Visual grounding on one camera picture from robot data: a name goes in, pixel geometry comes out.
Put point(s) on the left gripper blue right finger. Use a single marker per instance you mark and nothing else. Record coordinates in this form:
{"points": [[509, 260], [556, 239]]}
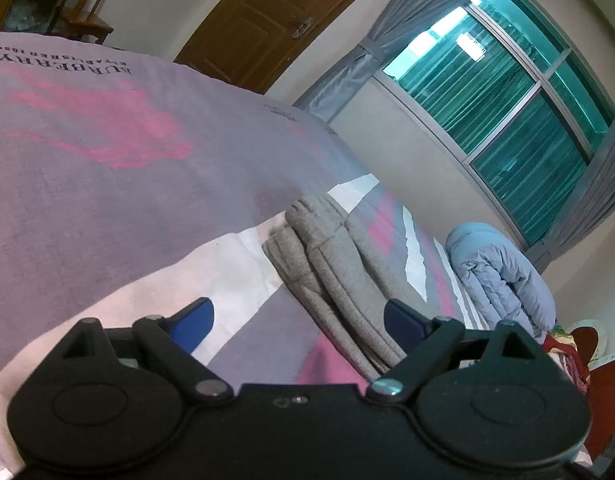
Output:
{"points": [[428, 346]]}

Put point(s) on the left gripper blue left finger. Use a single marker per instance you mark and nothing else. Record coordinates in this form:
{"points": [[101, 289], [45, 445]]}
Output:
{"points": [[166, 345]]}

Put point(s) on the grey pants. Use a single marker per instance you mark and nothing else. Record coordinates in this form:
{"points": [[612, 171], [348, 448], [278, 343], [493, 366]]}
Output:
{"points": [[328, 261]]}

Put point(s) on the folded light blue duvet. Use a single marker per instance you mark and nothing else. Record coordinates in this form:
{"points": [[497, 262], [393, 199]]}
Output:
{"points": [[501, 282]]}

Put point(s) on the red patterned folded blanket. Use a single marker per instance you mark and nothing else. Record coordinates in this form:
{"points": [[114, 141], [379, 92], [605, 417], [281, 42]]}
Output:
{"points": [[562, 349]]}

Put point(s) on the striped pink grey bed sheet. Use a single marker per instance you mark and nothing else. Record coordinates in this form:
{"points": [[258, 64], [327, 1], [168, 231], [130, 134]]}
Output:
{"points": [[132, 186]]}

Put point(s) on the red wooden headboard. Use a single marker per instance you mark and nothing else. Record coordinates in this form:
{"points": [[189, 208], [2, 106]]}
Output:
{"points": [[592, 344]]}

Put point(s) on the right grey curtain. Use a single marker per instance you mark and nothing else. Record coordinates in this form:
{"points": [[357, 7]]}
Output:
{"points": [[588, 206]]}

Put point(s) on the grey curtain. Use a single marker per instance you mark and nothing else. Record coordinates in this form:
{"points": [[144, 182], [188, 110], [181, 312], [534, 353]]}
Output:
{"points": [[399, 23], [588, 206]]}

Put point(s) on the window with green glass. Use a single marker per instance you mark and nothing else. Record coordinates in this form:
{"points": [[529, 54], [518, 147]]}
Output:
{"points": [[513, 102]]}

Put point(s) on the wooden chair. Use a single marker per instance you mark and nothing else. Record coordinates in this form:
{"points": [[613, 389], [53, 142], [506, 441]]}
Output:
{"points": [[80, 21]]}

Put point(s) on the brown wooden door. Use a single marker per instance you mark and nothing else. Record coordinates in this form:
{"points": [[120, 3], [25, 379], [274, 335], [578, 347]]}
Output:
{"points": [[250, 43]]}

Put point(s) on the left grey curtain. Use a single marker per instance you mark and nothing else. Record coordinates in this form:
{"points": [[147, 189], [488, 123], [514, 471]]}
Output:
{"points": [[399, 23]]}

